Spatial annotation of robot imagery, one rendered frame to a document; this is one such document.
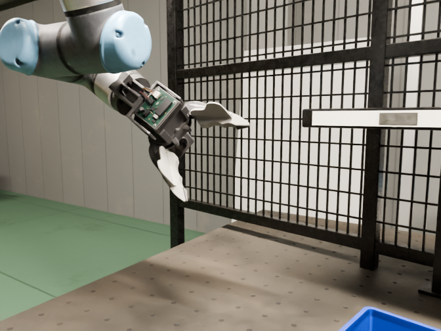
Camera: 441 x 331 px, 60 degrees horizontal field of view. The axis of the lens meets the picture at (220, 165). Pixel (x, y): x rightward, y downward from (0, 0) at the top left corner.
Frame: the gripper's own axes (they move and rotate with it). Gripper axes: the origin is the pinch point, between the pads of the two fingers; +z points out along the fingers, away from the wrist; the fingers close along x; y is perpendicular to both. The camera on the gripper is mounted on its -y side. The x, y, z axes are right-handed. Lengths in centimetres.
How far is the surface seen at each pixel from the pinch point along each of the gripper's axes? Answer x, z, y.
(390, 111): 20.0, 15.1, 2.1
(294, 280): -6.2, 17.4, -25.5
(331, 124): 15.7, 8.7, -2.4
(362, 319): -4.5, 27.4, 3.3
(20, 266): -121, -136, -178
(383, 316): -2.6, 29.0, 2.6
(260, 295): -12.2, 14.7, -18.2
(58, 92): -19, -322, -282
